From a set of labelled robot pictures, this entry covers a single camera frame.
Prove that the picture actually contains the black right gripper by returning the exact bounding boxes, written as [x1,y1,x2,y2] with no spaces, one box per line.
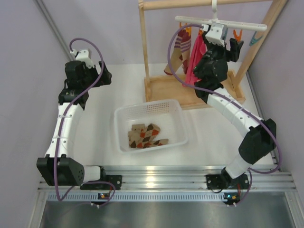
[193,33,244,75]

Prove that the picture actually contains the pink sock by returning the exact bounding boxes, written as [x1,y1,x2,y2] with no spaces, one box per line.
[185,35,207,86]
[219,60,228,82]

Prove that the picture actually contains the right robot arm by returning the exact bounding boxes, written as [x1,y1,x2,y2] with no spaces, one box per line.
[193,38,277,189]

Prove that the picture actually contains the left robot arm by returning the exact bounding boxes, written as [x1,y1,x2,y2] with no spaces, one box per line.
[36,60,113,190]

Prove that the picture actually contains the orange clip right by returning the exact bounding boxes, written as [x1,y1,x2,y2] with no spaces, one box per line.
[233,29,243,42]

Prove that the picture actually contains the teal clip far right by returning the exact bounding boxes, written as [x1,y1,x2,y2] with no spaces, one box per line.
[249,32,263,47]

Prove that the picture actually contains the white clip hanger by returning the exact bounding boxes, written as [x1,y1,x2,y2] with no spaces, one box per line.
[175,0,267,32]

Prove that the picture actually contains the orange clip far left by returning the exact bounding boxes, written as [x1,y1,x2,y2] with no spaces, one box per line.
[179,22,192,34]

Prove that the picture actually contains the wooden drying rack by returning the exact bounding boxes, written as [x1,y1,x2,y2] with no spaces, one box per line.
[138,0,287,109]

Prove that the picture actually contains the beige maroon striped sock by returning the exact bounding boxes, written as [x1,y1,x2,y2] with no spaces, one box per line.
[170,29,191,73]

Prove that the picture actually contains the white plastic basket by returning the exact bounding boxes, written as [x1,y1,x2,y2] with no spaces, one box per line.
[114,99,188,154]

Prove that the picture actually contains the argyle beige orange sock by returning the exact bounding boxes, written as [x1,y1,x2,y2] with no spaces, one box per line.
[129,123,169,149]

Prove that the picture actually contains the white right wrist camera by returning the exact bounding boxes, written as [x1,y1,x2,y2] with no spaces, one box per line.
[205,23,228,47]

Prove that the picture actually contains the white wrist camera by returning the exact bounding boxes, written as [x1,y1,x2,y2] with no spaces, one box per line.
[70,49,95,69]
[205,23,228,47]

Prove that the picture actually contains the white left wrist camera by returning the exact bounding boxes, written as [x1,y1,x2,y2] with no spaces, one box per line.
[70,49,95,69]

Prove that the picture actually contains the aluminium frame post left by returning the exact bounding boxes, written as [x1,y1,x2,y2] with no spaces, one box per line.
[33,0,74,61]

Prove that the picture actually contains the aluminium frame post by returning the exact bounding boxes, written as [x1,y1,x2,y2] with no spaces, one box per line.
[246,71,280,168]
[33,0,74,61]

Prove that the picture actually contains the aluminium frame post right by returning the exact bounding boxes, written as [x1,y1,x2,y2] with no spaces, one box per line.
[246,71,280,168]

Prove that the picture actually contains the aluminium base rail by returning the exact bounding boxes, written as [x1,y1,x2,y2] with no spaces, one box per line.
[37,165,297,207]

